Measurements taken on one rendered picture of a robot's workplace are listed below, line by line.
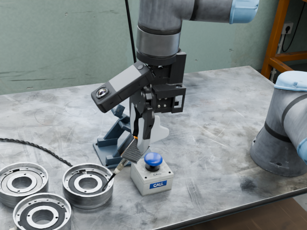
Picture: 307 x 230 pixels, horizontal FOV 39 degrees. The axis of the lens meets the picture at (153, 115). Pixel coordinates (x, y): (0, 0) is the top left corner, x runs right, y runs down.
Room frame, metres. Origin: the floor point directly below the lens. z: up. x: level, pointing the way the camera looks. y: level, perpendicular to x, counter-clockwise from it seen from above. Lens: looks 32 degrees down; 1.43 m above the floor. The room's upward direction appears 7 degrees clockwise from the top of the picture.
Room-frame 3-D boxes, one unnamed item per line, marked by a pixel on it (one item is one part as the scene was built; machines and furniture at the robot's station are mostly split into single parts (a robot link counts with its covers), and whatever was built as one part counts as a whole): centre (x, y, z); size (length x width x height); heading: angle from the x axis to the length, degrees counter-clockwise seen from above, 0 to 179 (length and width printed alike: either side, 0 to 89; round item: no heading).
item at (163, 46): (0.71, 0.01, 1.15); 0.08 x 0.08 x 0.05
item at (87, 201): (0.68, 0.12, 0.82); 0.10 x 0.10 x 0.04
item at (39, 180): (0.66, 0.25, 0.82); 0.08 x 0.08 x 0.02
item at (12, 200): (0.66, 0.25, 0.82); 0.10 x 0.10 x 0.04
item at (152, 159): (0.74, -0.01, 0.85); 0.04 x 0.04 x 0.05
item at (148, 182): (0.74, -0.02, 0.82); 0.08 x 0.07 x 0.05; 118
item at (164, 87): (0.71, 0.00, 1.07); 0.09 x 0.08 x 0.12; 116
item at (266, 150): (0.89, -0.33, 0.85); 0.15 x 0.15 x 0.10
